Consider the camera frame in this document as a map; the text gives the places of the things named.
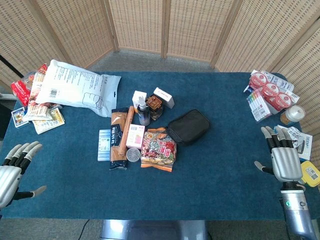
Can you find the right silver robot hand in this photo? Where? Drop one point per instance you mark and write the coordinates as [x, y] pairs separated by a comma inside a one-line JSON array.
[[286, 162]]

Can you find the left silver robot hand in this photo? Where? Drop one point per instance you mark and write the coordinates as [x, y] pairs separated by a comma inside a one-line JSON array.
[[10, 175]]

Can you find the black zip pouch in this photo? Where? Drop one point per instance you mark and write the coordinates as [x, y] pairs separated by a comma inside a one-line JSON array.
[[190, 126]]

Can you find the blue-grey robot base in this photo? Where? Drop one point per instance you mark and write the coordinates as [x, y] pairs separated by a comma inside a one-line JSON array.
[[155, 230]]

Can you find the large white plastic bag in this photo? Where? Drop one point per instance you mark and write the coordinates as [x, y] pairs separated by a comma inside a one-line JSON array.
[[75, 87]]

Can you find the colourful red snack bag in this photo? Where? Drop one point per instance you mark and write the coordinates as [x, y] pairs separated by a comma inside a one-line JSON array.
[[158, 152]]

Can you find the blue white carton box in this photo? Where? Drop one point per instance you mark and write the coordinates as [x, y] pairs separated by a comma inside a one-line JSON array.
[[305, 147]]

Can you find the yellow box with label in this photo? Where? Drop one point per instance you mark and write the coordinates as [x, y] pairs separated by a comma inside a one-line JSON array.
[[311, 173]]

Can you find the amber jar white lid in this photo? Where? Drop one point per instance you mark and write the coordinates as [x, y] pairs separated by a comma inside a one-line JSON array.
[[293, 115]]

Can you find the blue playing card box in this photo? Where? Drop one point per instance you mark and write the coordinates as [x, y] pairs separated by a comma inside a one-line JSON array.
[[19, 117]]

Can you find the white yellow flat box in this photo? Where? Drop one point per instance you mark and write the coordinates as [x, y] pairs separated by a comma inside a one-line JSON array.
[[43, 127]]

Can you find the blue table cloth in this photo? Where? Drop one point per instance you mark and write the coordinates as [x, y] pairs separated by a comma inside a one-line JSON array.
[[225, 162]]

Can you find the coloured marker pen set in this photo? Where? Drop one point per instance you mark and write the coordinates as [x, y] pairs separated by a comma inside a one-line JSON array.
[[258, 107]]

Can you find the red white lidded cup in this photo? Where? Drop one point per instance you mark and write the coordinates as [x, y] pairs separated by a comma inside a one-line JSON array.
[[283, 100], [270, 90], [259, 80]]

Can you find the white biscuit packet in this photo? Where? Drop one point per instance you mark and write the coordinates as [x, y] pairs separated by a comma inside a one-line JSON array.
[[36, 112]]

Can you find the yellow green flat box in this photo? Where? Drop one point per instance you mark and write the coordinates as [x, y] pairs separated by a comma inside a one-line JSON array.
[[57, 116]]

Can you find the red snack box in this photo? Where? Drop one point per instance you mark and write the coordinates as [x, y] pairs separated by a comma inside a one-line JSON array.
[[20, 92]]

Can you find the white pink snack packet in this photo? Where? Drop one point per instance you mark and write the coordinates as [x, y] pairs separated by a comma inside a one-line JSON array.
[[36, 87]]

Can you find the clear wrapped snack pack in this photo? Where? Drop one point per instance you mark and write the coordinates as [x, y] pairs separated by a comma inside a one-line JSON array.
[[28, 80]]

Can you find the light blue tissue pack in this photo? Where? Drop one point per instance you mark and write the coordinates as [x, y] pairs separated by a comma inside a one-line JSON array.
[[103, 146]]

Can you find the black pole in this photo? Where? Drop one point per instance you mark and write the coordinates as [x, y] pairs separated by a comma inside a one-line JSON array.
[[11, 65]]

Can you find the small red snack packet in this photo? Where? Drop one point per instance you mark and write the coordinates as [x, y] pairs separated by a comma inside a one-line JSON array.
[[42, 68]]

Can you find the long brown stick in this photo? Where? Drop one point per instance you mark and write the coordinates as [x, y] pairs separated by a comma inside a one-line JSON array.
[[126, 130]]

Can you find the round grey metal tin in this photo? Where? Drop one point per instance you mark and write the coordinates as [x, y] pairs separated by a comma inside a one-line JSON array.
[[133, 155]]

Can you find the pink white small box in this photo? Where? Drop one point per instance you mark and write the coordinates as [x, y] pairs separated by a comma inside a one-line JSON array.
[[135, 137]]

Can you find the white box red print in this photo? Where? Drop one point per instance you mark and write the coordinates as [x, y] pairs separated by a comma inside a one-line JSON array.
[[163, 97]]

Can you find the brown jar with lid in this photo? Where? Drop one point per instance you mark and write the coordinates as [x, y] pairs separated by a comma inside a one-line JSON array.
[[155, 107]]

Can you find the dark spray bottle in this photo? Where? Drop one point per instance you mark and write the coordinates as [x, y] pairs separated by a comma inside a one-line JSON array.
[[143, 115]]

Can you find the white orange carton box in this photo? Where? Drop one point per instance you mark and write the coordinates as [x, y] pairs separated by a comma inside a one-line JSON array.
[[137, 98]]

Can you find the wicker folding screen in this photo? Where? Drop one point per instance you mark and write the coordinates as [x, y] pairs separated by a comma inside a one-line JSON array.
[[137, 25]]

